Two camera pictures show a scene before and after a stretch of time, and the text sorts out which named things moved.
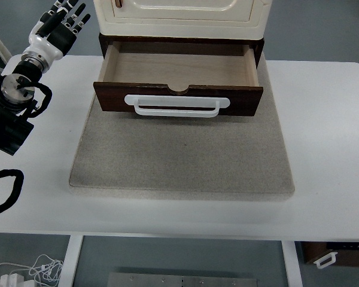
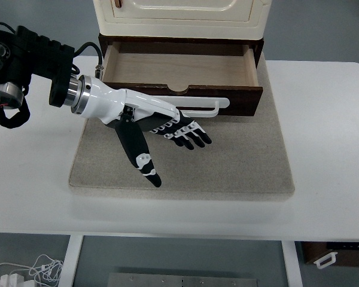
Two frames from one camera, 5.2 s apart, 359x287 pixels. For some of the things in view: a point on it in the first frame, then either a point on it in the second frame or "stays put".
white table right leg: [292, 263] stays put
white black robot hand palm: [44, 50] → [92, 97]
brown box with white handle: [325, 254] stays put
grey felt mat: [223, 157] stays put
